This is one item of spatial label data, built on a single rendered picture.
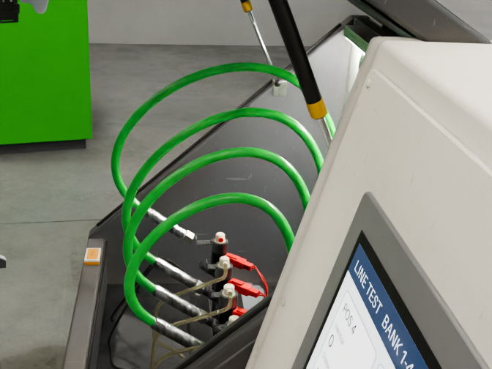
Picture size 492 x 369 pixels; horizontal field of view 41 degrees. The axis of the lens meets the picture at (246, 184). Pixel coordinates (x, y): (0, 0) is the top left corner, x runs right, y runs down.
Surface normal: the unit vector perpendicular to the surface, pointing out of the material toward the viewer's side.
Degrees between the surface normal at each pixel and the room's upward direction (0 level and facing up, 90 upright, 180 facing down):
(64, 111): 90
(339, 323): 76
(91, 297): 0
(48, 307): 0
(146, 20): 90
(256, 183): 90
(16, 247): 0
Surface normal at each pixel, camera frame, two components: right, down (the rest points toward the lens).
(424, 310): -0.95, -0.22
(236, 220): 0.11, 0.42
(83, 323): 0.06, -0.91
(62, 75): 0.34, 0.41
